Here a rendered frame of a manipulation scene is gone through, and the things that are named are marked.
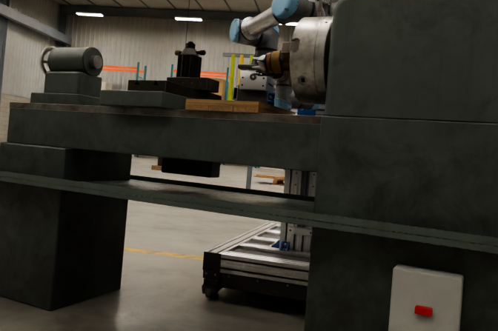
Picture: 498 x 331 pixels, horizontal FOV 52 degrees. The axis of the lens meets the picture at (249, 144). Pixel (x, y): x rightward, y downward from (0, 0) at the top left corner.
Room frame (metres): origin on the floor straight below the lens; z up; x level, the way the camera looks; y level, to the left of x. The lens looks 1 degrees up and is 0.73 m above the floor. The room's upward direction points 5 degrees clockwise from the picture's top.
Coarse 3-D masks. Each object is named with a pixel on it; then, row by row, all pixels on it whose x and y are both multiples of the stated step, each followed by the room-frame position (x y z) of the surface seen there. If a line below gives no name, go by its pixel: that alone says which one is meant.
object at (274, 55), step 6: (270, 54) 1.90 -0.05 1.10; (276, 54) 1.87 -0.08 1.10; (270, 60) 1.88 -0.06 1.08; (276, 60) 1.87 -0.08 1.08; (270, 66) 1.89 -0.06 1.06; (276, 66) 1.87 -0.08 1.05; (282, 66) 1.88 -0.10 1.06; (288, 66) 1.87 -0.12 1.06; (270, 72) 1.91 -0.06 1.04; (276, 72) 1.90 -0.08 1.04; (282, 72) 1.89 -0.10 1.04
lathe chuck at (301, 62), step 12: (300, 24) 1.75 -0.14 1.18; (312, 24) 1.73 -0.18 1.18; (300, 36) 1.72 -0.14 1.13; (312, 36) 1.70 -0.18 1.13; (300, 48) 1.71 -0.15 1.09; (312, 48) 1.69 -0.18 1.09; (300, 60) 1.71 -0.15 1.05; (312, 60) 1.69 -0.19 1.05; (300, 72) 1.72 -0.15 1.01; (312, 72) 1.70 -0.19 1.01; (300, 84) 1.74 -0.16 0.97; (312, 84) 1.72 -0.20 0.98; (300, 96) 1.79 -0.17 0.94; (312, 96) 1.77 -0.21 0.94
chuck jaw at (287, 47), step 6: (282, 42) 1.76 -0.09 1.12; (288, 42) 1.75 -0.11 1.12; (294, 42) 1.73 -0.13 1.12; (282, 48) 1.76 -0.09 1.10; (288, 48) 1.75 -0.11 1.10; (294, 48) 1.72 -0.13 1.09; (282, 54) 1.80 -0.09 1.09; (288, 54) 1.76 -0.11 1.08; (282, 60) 1.83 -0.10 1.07; (288, 60) 1.82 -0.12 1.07
